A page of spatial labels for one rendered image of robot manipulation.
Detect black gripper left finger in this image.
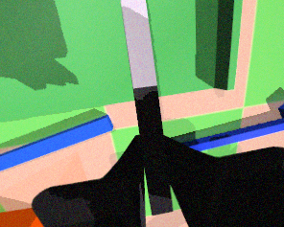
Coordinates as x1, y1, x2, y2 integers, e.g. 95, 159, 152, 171
31, 135, 146, 227

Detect blue golf putter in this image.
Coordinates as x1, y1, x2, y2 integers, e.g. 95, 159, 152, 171
182, 103, 284, 151

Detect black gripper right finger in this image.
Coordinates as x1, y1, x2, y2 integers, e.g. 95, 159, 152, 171
164, 135, 284, 227

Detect large green flat mat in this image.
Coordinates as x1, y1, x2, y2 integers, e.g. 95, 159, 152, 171
0, 0, 218, 123

